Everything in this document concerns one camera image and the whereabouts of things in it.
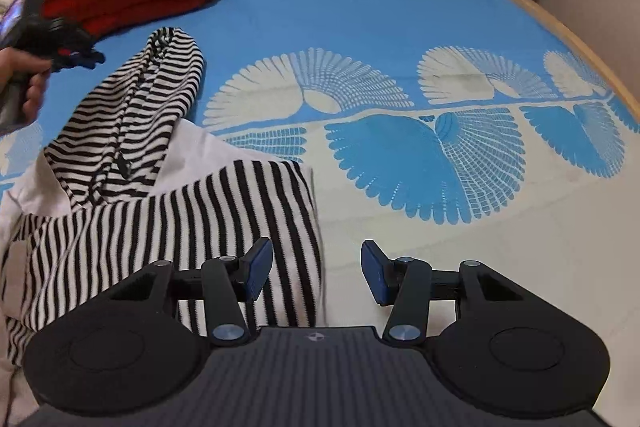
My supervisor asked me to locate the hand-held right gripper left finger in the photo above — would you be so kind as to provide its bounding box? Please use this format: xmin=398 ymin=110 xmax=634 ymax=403
xmin=107 ymin=237 xmax=275 ymax=349

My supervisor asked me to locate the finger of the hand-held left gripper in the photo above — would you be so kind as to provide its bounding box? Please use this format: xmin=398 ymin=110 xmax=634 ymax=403
xmin=52 ymin=49 xmax=106 ymax=72

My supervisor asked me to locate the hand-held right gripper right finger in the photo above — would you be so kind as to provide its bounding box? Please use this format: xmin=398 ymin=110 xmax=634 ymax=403
xmin=361 ymin=239 xmax=533 ymax=349

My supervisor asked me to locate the black white striped hoodie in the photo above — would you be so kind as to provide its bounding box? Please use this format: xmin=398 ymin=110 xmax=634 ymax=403
xmin=0 ymin=27 xmax=323 ymax=368

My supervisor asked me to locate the person's left hand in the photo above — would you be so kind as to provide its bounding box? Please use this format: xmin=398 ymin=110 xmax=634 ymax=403
xmin=0 ymin=48 xmax=53 ymax=122

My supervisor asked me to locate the blue feather print bedsheet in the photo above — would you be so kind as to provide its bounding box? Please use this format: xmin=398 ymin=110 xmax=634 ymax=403
xmin=0 ymin=0 xmax=640 ymax=358

